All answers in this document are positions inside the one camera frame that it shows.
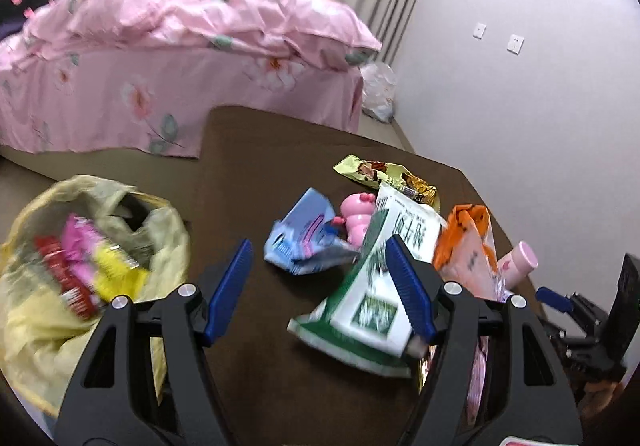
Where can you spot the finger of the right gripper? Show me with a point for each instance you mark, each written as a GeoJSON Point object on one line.
{"type": "Point", "coordinates": [558, 302]}

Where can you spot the white wall socket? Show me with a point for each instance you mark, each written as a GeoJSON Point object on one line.
{"type": "Point", "coordinates": [515, 44]}

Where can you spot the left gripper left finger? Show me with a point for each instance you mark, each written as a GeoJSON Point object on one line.
{"type": "Point", "coordinates": [143, 378]}

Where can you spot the gold snack wrapper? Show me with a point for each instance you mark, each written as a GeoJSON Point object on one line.
{"type": "Point", "coordinates": [373, 173]}

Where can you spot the pink plastic bottle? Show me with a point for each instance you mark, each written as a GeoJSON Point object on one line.
{"type": "Point", "coordinates": [517, 264]}

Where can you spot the pink caterpillar toy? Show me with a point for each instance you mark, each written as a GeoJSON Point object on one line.
{"type": "Point", "coordinates": [355, 216]}

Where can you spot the clear plastic bag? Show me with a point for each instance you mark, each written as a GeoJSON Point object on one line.
{"type": "Point", "coordinates": [378, 92]}

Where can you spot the brown cloth table cover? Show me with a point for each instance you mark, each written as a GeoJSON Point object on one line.
{"type": "Point", "coordinates": [265, 177]}

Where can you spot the yellow-lined trash bin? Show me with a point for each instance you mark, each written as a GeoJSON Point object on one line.
{"type": "Point", "coordinates": [41, 338]}

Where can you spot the pink wrapper in bin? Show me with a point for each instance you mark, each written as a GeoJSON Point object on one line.
{"type": "Point", "coordinates": [80, 240]}

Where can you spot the blue crumpled wrapper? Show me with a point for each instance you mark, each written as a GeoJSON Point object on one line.
{"type": "Point", "coordinates": [304, 241]}

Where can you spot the red snack wrapper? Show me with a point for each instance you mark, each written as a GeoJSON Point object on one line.
{"type": "Point", "coordinates": [79, 297]}

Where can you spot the green white milk carton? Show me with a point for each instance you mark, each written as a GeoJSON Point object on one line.
{"type": "Point", "coordinates": [363, 322]}

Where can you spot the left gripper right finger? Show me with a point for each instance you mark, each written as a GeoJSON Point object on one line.
{"type": "Point", "coordinates": [495, 379]}

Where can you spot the white wall switch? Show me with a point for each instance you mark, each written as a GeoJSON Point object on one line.
{"type": "Point", "coordinates": [479, 30]}

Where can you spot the pink floral bed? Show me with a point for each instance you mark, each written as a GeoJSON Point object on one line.
{"type": "Point", "coordinates": [87, 75]}

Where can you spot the orange snack bag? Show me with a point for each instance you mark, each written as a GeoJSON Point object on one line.
{"type": "Point", "coordinates": [465, 252]}

